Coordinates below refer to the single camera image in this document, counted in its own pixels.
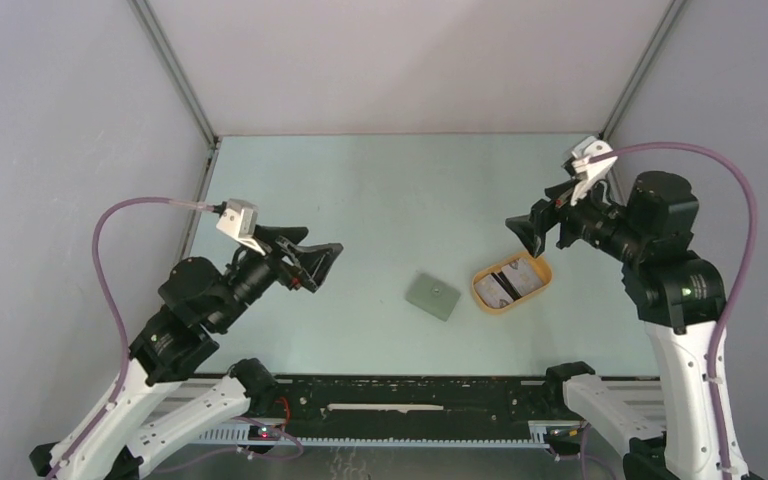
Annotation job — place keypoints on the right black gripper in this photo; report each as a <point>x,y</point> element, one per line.
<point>549,212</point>

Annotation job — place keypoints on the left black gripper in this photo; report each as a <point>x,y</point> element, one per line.
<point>314,261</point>

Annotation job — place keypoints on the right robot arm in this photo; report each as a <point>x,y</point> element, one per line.
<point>681,300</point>

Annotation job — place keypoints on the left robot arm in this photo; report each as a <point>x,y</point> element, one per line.
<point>119,440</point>

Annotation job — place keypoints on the large white card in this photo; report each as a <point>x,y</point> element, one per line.
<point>523,277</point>

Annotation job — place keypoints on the orange plastic tray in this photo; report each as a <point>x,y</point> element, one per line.
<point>540,265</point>

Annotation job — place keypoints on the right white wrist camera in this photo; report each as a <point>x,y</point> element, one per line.
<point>590,161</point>

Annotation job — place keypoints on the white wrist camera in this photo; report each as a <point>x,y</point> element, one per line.
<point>590,161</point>
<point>237,219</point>

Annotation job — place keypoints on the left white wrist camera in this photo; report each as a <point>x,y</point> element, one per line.
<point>237,219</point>

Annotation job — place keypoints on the aluminium frame rail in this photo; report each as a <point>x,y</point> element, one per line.
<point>397,414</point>

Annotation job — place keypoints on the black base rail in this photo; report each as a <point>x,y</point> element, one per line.
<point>410,407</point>

